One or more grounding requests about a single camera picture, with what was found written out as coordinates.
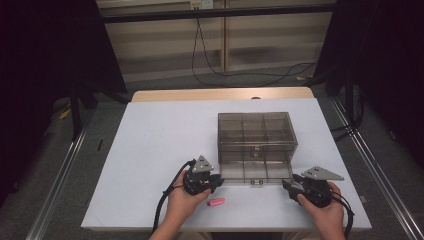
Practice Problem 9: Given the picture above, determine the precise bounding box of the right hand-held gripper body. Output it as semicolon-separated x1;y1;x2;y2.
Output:
300;165;345;208

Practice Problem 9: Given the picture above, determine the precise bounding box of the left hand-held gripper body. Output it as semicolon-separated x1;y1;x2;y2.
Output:
182;155;222;196

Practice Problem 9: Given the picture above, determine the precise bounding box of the small pink eraser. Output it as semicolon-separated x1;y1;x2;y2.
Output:
206;197;227;208

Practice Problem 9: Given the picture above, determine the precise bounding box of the smoky transparent drawer organizer box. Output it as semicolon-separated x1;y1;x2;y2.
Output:
217;111;299;165

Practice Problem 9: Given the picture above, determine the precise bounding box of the person's right hand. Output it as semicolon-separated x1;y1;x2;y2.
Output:
297;182;345;231

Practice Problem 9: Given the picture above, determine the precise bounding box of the person's left hand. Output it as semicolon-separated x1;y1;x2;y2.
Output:
166;171;212;224

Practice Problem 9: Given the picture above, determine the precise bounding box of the white table mat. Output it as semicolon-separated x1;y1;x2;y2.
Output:
80;97;373;232

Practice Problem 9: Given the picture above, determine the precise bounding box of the black stand leg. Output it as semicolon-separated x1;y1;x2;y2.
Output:
69;83;83;142
344;68;356;128

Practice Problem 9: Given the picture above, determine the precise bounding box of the black curtain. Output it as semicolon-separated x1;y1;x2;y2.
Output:
314;0;424;169
0;0;128;204

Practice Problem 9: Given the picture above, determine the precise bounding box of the black horizontal bar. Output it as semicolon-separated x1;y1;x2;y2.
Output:
99;4;337;24

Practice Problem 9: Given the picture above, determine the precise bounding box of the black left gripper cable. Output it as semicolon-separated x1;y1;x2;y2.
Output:
152;159;197;233

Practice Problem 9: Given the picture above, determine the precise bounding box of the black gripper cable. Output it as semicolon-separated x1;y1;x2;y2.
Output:
331;190;355;240
152;159;197;233

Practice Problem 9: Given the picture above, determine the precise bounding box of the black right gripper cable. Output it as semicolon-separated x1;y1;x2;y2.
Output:
331;190;355;240

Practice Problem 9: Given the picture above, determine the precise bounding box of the black cable bundle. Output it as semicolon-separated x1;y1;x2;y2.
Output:
329;84;365;143

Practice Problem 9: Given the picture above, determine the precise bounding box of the metal floor rail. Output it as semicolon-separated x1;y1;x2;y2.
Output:
329;96;424;240
25;108;98;240

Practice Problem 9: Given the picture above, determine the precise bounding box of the black floor cable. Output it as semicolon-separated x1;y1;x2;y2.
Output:
191;17;318;88

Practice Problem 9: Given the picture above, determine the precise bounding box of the wall power socket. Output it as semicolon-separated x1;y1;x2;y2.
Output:
189;0;214;10

